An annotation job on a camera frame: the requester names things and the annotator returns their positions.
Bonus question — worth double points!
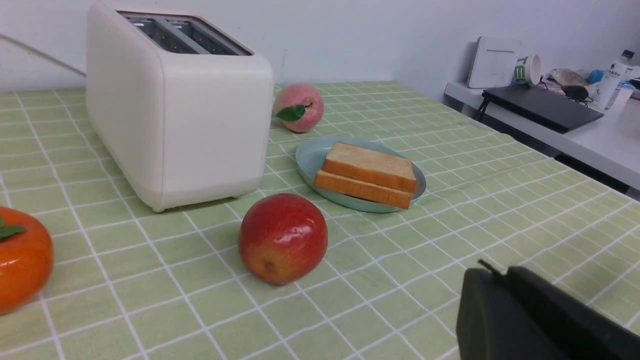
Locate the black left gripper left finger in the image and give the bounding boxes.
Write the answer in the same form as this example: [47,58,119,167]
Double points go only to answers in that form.
[455,259,568,360]

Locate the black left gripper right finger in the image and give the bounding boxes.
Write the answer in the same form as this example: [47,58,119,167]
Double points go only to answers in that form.
[505,266,640,360]

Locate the toast slice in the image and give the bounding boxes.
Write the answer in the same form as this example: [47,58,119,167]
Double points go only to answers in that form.
[313,170,413,210]
[321,141,418,194]

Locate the white two-slot toaster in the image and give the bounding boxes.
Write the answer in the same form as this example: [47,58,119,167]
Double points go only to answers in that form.
[86,0,275,213]

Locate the white side desk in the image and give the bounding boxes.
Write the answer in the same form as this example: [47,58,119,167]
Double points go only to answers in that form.
[444,80,640,193]

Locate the black laptop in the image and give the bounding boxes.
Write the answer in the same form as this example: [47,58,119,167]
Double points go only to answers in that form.
[473,85,604,134]

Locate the red apple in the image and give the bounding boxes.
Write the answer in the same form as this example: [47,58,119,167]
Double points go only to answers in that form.
[238,193,329,285]

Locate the black computer mouse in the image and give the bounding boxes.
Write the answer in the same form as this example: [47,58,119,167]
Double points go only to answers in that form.
[560,85,590,101]

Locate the light blue round plate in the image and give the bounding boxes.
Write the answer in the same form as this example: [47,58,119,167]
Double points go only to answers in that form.
[295,136,426,214]

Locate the white and green mug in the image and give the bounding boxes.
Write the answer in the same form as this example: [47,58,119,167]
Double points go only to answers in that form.
[513,54,542,85]

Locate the white box device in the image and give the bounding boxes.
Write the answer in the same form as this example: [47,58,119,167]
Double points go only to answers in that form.
[466,36,522,89]

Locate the white plastic bottle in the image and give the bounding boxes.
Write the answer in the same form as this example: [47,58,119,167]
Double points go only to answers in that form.
[593,50,638,111]

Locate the pink peach with green leaf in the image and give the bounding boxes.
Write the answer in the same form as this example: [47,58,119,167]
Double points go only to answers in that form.
[272,83,325,133]

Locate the green checkered tablecloth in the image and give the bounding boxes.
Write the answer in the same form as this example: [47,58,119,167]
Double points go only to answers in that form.
[0,81,640,360]

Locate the orange persimmon with green leaves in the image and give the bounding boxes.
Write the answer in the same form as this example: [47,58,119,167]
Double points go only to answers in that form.
[0,206,54,316]

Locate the white power cable with plug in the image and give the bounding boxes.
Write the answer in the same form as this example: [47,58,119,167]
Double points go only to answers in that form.
[0,33,88,78]

